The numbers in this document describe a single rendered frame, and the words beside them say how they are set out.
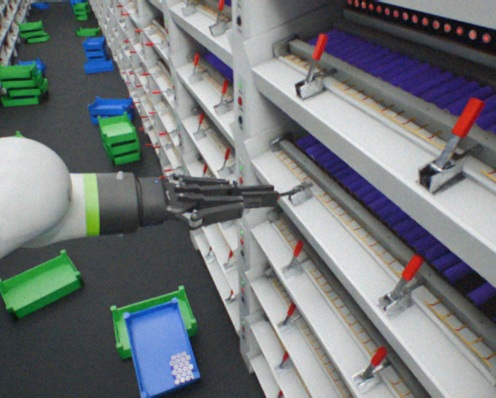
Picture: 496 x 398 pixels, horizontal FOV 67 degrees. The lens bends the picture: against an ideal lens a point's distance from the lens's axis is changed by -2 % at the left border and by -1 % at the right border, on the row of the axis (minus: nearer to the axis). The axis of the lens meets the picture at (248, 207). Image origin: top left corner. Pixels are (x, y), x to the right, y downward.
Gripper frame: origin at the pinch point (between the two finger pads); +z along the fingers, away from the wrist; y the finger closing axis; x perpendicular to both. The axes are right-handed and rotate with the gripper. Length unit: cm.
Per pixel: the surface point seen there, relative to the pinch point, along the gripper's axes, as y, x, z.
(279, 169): -10.4, -0.9, 9.9
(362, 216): 12.3, 3.8, 12.5
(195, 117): -84, -21, 14
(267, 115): -18.4, 7.5, 8.5
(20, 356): -53, -107, -52
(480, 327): 34.9, 4.7, 13.1
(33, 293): -85, -107, -49
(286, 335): 2.6, -40.6, 16.5
